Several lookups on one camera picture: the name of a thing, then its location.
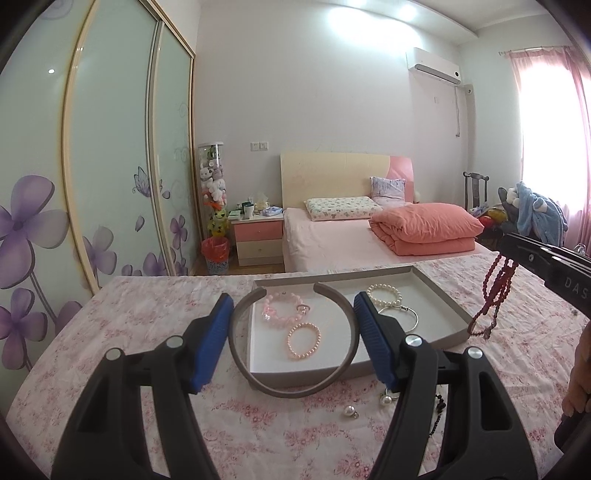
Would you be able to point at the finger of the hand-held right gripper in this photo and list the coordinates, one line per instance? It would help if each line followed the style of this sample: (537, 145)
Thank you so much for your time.
(528, 256)

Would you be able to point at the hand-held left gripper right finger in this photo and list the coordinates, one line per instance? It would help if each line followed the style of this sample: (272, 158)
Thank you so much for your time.
(376, 341)

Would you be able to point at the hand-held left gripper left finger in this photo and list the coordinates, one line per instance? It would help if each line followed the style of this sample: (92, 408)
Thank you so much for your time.
(210, 350)

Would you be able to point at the grey cardboard tray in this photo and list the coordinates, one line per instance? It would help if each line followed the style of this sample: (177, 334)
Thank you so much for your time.
(332, 341)

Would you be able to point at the thin silver bangle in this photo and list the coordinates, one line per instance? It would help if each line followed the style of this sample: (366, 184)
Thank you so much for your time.
(414, 318)

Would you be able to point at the pearl earring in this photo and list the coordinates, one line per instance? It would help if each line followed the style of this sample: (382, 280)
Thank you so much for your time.
(385, 399)
(349, 411)

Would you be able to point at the silver cuff bangle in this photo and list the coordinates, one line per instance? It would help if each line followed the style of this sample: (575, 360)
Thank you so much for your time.
(286, 391)

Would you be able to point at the person's right hand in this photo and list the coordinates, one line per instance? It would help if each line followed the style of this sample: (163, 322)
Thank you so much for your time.
(579, 378)

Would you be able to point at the blue plush garment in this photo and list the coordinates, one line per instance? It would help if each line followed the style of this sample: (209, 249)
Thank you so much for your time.
(538, 214)

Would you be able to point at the heap of colourful toys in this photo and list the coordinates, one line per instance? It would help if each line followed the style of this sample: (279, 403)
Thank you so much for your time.
(491, 216)

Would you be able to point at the dark wooden chair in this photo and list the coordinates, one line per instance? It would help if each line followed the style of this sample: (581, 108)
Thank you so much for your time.
(475, 189)

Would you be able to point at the red waste bin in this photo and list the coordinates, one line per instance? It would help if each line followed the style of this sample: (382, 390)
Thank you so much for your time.
(216, 256)

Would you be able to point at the folded orange quilt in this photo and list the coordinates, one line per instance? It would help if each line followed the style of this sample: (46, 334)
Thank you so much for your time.
(425, 226)

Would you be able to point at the pink and cream nightstand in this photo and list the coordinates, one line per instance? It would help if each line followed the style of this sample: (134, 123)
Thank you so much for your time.
(258, 240)

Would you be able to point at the pink curtain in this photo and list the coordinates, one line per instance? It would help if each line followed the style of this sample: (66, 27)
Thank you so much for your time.
(579, 138)

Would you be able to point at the yellow plush toy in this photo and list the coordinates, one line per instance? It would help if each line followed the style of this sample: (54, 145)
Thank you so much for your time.
(218, 222)

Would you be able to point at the white patterned pillow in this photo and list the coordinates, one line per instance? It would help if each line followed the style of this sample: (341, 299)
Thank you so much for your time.
(339, 208)

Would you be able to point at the white cup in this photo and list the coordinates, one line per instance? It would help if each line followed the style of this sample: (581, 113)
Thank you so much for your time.
(248, 211)

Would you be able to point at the lavender pillow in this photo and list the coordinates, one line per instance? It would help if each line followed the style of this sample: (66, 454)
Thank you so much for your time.
(388, 189)

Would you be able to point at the clear plush toy display tube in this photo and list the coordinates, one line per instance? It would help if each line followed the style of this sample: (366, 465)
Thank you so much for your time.
(212, 180)

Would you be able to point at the bed with cream headboard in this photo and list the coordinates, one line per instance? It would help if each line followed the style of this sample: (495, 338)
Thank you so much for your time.
(332, 175)

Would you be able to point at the white air conditioner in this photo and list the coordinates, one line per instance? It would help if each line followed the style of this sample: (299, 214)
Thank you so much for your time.
(431, 64)

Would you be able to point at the wardrobe with purple flower doors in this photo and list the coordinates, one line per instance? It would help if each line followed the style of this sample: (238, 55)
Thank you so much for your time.
(41, 161)

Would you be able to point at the wall light switch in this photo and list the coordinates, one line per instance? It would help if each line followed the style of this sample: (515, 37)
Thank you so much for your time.
(258, 146)

